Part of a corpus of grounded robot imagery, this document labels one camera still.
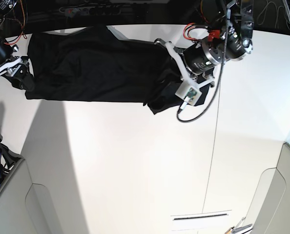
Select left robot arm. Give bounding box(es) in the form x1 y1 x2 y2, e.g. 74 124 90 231
175 0 254 84

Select grey left side panel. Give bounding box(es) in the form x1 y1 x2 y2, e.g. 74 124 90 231
0 158 63 234

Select grey panel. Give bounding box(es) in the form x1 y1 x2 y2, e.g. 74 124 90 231
244 143 290 234
0 158 63 234

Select black camera cable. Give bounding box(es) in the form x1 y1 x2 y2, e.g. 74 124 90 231
176 0 230 123

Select black T-shirt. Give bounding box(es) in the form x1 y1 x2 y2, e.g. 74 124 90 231
25 25 182 114

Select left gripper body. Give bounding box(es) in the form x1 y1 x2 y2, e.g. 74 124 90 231
154 38 215 88

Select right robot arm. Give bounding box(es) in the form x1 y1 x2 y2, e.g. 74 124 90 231
0 0 35 91

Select grey tool at bottom edge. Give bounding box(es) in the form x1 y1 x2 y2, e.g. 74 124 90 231
225 217 253 234

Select white power strip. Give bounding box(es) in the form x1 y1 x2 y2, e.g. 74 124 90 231
59 5 121 18

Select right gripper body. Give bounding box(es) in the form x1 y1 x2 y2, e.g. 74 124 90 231
0 57 29 77

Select grey right side panel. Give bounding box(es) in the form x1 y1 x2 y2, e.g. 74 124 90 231
244 143 290 234

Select black table slot strip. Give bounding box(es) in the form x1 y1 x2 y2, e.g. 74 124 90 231
173 214 228 220

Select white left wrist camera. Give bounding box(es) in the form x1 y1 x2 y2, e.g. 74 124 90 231
175 82 202 106

